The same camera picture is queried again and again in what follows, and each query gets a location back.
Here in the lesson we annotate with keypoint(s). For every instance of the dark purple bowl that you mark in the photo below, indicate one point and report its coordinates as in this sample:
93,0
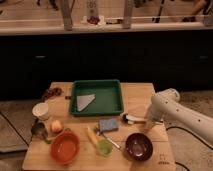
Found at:
138,147

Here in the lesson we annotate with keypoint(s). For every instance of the orange bowl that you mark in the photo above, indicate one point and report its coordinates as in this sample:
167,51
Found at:
65,148

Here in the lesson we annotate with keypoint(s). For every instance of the white paper cup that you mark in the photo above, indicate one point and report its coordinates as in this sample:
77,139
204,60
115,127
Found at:
41,110

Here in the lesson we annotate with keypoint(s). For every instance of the dark red grapes bunch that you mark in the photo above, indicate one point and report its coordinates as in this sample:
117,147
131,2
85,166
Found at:
51,92

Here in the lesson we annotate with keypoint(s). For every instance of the green cup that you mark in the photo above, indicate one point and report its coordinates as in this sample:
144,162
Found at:
104,148

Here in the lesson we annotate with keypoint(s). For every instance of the blue sponge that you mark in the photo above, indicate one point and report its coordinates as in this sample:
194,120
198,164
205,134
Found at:
107,125

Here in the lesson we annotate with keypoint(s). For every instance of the metal measuring cup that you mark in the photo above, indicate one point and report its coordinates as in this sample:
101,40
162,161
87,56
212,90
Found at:
39,130

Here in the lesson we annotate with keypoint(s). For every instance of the grey triangular cloth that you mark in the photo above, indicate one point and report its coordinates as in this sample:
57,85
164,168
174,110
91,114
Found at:
83,101

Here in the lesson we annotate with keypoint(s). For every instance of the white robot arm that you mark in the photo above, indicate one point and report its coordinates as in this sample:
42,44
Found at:
167,103

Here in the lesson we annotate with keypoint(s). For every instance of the metal spoon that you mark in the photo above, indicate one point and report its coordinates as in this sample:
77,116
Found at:
98,132

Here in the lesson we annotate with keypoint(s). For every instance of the green plastic tray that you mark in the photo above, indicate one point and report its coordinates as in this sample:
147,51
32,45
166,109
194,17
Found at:
107,98

